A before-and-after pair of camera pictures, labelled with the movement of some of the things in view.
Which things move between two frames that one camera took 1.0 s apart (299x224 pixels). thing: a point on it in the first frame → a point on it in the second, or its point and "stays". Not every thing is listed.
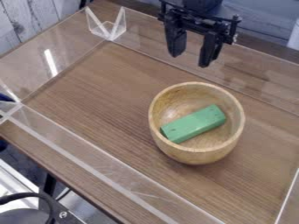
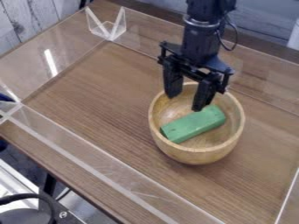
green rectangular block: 189,126 stays
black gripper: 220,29 → 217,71
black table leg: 50,185 stays
